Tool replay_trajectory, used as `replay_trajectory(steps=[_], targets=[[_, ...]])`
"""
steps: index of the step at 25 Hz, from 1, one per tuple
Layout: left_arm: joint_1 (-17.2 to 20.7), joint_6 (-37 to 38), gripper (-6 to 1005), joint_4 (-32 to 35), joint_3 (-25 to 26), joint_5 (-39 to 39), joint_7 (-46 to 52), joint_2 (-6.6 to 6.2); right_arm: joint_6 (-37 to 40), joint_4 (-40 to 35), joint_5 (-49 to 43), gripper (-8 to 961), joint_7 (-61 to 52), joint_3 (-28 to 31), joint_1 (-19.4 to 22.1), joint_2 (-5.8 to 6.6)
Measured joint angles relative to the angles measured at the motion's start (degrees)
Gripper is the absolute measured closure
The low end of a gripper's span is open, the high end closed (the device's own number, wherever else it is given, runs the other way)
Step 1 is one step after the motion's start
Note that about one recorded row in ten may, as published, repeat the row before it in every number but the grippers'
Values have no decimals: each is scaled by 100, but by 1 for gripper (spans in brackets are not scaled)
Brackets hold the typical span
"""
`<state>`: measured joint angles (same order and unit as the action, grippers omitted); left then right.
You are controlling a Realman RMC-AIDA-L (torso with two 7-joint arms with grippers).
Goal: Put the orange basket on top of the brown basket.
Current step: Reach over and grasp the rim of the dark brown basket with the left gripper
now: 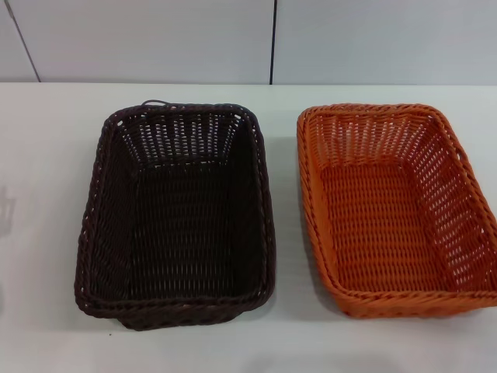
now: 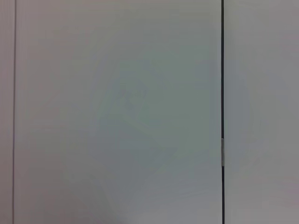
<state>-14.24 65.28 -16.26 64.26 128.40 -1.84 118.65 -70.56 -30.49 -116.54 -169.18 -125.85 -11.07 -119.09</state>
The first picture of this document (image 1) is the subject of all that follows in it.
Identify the dark brown woven basket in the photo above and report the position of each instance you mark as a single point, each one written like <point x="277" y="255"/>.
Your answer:
<point x="174" y="233"/>

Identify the orange woven basket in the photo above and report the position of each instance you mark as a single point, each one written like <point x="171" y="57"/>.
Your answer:
<point x="380" y="217"/>

